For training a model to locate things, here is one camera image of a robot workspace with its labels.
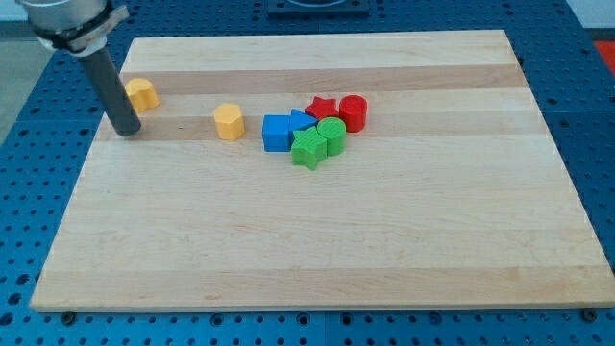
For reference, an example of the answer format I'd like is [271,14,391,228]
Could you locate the yellow heart block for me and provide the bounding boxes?
[125,78,160,113]

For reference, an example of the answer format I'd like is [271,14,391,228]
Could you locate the blue cube block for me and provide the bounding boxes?
[261,114,290,152]

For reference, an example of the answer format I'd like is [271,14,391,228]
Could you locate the green star block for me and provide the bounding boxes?
[291,126,328,170]

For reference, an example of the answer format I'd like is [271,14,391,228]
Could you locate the blue triangle block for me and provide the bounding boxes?
[288,109,318,143]

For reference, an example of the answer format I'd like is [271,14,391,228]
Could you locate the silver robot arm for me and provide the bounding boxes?
[17,0,141,136]

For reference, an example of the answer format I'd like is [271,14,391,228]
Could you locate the red star block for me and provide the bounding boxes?
[305,96,339,120]

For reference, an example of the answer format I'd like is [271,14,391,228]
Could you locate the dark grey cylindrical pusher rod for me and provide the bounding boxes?
[77,47,141,136]

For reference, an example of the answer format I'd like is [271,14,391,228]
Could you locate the red cylinder block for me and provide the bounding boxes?
[339,94,368,133]

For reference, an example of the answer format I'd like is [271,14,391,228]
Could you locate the green cylinder block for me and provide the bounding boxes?
[317,117,347,156]

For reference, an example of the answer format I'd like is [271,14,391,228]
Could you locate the yellow hexagon block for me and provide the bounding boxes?
[213,103,245,140]

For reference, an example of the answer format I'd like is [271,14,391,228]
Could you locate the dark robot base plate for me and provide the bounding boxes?
[264,0,370,17]

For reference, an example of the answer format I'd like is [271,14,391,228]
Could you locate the light wooden board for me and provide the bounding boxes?
[31,30,614,313]

